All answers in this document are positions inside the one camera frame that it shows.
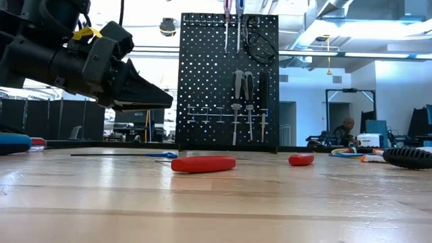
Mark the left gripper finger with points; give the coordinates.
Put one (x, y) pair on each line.
(135, 89)
(141, 105)

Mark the black perforated pegboard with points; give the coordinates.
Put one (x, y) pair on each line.
(206, 67)

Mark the clear safety glasses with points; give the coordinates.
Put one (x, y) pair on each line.
(258, 47)

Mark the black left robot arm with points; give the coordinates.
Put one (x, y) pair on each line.
(33, 60)

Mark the black monitor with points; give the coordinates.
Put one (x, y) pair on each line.
(135, 121)
(420, 123)

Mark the grey office chair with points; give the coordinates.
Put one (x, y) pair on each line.
(76, 132)

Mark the black partition screen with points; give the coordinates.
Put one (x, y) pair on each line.
(50, 121)

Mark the metal multi-hook tool rack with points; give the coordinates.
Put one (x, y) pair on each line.
(202, 23)

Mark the grey door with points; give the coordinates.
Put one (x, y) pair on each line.
(288, 123)

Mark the person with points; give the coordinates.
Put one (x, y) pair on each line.
(344, 133)

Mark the white box device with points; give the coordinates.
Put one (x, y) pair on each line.
(369, 140)

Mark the blue screen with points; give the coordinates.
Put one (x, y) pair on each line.
(376, 127)

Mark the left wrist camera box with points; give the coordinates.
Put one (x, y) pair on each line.
(118, 38)

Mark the black aluminium rig frame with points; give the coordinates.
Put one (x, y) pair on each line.
(101, 144)

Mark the black dome camera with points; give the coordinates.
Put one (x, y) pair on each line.
(167, 27)

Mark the grey wall vent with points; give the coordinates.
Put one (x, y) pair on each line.
(283, 79)
(337, 79)

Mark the black tubular rig frame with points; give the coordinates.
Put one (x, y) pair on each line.
(349, 90)

